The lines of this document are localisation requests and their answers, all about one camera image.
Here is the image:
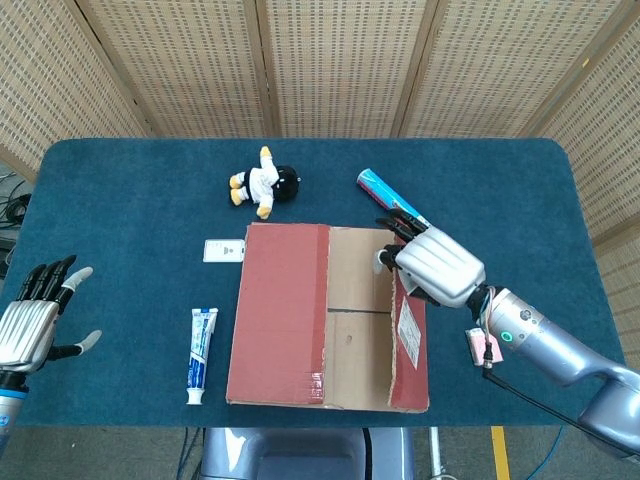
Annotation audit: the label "blue floor cable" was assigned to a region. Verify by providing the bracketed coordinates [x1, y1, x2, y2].
[180, 427, 205, 480]
[529, 427, 567, 480]

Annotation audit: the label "metal pole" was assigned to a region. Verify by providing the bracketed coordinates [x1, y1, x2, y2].
[428, 427, 447, 480]

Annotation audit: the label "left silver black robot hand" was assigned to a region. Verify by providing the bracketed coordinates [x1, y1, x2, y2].
[0, 254, 103, 374]

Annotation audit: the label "blue white toothpaste tube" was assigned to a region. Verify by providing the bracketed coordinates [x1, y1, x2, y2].
[185, 307, 220, 407]

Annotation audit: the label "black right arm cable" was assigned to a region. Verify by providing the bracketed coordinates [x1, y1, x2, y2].
[480, 333, 640, 454]

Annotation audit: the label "woven wooden folding screen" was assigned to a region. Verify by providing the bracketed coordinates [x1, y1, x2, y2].
[0, 0, 640, 301]

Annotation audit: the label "blue felt table cover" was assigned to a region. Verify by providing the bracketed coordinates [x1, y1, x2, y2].
[0, 137, 629, 429]

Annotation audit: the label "red cardboard box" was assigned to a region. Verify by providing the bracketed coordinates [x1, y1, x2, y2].
[224, 221, 431, 414]

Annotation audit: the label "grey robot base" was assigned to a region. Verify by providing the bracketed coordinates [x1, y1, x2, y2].
[199, 427, 416, 480]

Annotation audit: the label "white card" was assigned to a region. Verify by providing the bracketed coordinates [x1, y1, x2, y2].
[203, 238, 247, 264]

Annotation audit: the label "small pink box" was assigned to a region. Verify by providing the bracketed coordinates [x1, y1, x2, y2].
[464, 327, 495, 369]

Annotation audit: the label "plush doll with black head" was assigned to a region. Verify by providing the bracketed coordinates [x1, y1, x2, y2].
[228, 145, 303, 221]

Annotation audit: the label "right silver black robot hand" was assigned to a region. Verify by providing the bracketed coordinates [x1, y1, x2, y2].
[374, 208, 487, 309]

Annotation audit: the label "black floor cables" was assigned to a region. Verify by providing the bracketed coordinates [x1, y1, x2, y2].
[0, 169, 32, 234]

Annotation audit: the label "blue shuttlecock tube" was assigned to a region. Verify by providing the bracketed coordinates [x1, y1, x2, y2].
[356, 167, 431, 231]

